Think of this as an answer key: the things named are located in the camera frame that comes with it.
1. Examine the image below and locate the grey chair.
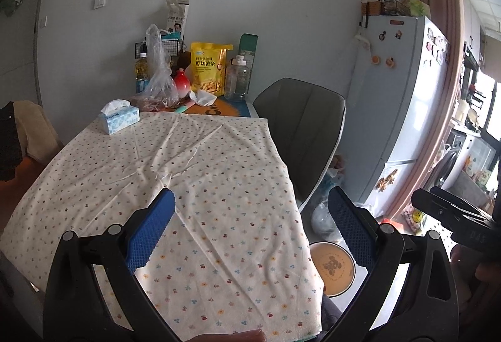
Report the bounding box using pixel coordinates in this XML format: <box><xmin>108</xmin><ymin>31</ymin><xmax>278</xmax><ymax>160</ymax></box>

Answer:
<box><xmin>252</xmin><ymin>78</ymin><xmax>347</xmax><ymax>210</ymax></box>

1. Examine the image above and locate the wooden box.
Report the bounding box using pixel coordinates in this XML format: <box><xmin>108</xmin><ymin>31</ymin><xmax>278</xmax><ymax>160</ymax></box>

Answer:
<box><xmin>361</xmin><ymin>0</ymin><xmax>384</xmax><ymax>17</ymax></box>

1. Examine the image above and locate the red vase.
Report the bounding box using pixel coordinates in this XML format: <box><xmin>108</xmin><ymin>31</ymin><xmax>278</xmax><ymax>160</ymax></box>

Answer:
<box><xmin>173</xmin><ymin>69</ymin><xmax>191</xmax><ymax>99</ymax></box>

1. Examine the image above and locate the orange chair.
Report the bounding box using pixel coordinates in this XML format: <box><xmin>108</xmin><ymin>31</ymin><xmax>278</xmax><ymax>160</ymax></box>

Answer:
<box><xmin>0</xmin><ymin>157</ymin><xmax>40</xmax><ymax>210</ymax></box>

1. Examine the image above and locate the floral print tablecloth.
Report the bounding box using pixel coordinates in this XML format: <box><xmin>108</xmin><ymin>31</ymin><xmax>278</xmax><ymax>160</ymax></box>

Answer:
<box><xmin>0</xmin><ymin>111</ymin><xmax>325</xmax><ymax>340</ymax></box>

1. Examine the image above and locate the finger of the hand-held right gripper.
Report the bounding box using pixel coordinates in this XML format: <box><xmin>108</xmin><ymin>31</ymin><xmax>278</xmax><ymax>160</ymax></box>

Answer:
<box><xmin>411</xmin><ymin>187</ymin><xmax>496</xmax><ymax>238</ymax></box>

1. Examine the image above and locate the light green packet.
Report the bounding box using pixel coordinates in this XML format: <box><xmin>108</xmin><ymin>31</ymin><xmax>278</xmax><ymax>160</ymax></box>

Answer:
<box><xmin>409</xmin><ymin>0</ymin><xmax>431</xmax><ymax>18</ymax></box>

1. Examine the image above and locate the dark cloth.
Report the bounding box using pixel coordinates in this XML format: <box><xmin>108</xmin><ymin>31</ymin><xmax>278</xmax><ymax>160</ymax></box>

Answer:
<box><xmin>0</xmin><ymin>101</ymin><xmax>24</xmax><ymax>182</ymax></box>

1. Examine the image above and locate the clear plastic bottle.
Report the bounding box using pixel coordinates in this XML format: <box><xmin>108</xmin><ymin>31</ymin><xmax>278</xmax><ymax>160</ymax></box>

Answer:
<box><xmin>224</xmin><ymin>55</ymin><xmax>251</xmax><ymax>102</ymax></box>

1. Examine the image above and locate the white milk carton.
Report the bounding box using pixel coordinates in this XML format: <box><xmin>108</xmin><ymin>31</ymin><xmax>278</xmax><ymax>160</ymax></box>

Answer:
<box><xmin>166</xmin><ymin>0</ymin><xmax>191</xmax><ymax>38</ymax></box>

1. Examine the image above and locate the round bear print bin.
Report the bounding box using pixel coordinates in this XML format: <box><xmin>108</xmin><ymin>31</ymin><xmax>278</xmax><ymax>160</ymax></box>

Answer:
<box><xmin>309</xmin><ymin>242</ymin><xmax>357</xmax><ymax>298</ymax></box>

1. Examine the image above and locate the blue tissue box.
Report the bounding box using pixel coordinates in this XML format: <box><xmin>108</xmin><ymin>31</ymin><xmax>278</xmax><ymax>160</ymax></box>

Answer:
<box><xmin>98</xmin><ymin>100</ymin><xmax>141</xmax><ymax>136</ymax></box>

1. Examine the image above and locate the person's right hand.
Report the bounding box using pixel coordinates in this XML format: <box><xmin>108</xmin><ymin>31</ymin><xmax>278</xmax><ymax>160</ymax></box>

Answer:
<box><xmin>450</xmin><ymin>245</ymin><xmax>501</xmax><ymax>288</ymax></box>

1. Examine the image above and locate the beige cloth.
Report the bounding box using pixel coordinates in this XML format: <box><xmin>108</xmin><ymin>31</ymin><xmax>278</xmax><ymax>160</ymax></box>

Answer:
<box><xmin>13</xmin><ymin>101</ymin><xmax>60</xmax><ymax>163</ymax></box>

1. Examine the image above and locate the washing machine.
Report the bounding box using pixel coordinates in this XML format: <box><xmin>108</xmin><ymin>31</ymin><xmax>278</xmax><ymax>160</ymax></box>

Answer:
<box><xmin>431</xmin><ymin>131</ymin><xmax>476</xmax><ymax>194</ymax></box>

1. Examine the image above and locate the white refrigerator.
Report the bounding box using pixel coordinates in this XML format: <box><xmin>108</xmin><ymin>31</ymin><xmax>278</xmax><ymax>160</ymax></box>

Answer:
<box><xmin>344</xmin><ymin>15</ymin><xmax>451</xmax><ymax>217</ymax></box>

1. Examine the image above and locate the small crumpled white tissue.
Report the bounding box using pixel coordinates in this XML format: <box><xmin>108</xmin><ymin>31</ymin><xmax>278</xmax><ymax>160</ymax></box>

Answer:
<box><xmin>189</xmin><ymin>89</ymin><xmax>218</xmax><ymax>107</ymax></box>

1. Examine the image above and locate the black wire basket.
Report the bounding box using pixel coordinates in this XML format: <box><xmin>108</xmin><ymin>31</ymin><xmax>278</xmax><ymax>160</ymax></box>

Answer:
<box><xmin>135</xmin><ymin>37</ymin><xmax>186</xmax><ymax>58</ymax></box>

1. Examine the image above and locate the yellow print packet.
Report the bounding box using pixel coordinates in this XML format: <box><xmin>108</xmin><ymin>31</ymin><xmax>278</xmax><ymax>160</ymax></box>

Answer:
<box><xmin>403</xmin><ymin>205</ymin><xmax>429</xmax><ymax>235</ymax></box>

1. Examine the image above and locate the dark wire basket with handle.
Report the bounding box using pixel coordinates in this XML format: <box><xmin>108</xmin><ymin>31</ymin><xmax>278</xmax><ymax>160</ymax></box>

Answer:
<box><xmin>381</xmin><ymin>0</ymin><xmax>411</xmax><ymax>17</ymax></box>

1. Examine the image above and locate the tall clear plastic bag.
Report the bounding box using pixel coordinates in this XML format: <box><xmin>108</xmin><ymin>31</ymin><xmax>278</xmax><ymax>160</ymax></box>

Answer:
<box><xmin>135</xmin><ymin>24</ymin><xmax>178</xmax><ymax>110</ymax></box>

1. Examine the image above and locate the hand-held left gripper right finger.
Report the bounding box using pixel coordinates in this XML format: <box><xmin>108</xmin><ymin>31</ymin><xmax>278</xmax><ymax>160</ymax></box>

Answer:
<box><xmin>317</xmin><ymin>186</ymin><xmax>460</xmax><ymax>342</ymax></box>

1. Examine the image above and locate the tan fridge magnet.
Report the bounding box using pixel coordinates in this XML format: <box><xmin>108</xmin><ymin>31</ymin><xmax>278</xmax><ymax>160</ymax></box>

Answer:
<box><xmin>376</xmin><ymin>170</ymin><xmax>400</xmax><ymax>192</ymax></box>

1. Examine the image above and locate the cluster of side fridge magnets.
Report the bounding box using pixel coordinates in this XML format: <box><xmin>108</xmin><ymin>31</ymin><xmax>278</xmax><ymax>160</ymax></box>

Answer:
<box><xmin>425</xmin><ymin>28</ymin><xmax>449</xmax><ymax>67</ymax></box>

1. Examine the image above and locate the green carton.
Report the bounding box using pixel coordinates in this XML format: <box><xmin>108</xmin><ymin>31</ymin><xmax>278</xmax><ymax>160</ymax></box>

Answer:
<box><xmin>239</xmin><ymin>34</ymin><xmax>261</xmax><ymax>65</ymax></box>

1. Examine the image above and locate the orange table mat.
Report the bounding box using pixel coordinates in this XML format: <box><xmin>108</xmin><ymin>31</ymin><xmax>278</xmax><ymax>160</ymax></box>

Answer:
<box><xmin>182</xmin><ymin>97</ymin><xmax>259</xmax><ymax>119</ymax></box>

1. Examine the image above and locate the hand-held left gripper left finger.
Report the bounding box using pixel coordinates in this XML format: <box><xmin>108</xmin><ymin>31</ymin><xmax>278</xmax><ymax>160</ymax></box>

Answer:
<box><xmin>43</xmin><ymin>187</ymin><xmax>184</xmax><ymax>342</ymax></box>

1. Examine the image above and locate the white fridge hook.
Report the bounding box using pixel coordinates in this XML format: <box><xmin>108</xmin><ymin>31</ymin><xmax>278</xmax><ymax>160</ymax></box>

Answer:
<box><xmin>354</xmin><ymin>27</ymin><xmax>372</xmax><ymax>50</ymax></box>

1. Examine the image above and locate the cooking oil bottle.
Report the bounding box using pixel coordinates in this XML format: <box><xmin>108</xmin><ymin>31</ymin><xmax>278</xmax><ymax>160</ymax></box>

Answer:
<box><xmin>135</xmin><ymin>52</ymin><xmax>151</xmax><ymax>94</ymax></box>

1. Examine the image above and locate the yellow snack bag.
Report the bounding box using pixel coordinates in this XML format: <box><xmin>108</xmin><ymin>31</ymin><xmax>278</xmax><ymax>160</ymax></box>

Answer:
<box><xmin>190</xmin><ymin>42</ymin><xmax>233</xmax><ymax>96</ymax></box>

